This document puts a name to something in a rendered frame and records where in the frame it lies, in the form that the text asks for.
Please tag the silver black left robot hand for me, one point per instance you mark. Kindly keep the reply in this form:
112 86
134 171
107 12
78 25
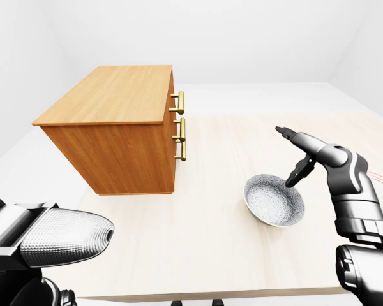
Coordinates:
64 236

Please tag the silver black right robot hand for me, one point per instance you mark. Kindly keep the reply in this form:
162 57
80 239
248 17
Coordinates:
341 162

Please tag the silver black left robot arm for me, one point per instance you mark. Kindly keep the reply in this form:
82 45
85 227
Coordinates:
16 283

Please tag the patterned grey bowl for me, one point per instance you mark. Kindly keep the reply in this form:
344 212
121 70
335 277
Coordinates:
269 205

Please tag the wooden cabinet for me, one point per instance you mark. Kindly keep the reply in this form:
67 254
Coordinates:
108 153

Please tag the small dark block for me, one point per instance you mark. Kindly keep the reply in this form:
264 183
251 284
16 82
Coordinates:
177 303
217 302

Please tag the large wooden drawer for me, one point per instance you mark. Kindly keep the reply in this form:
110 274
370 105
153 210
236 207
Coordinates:
171 83

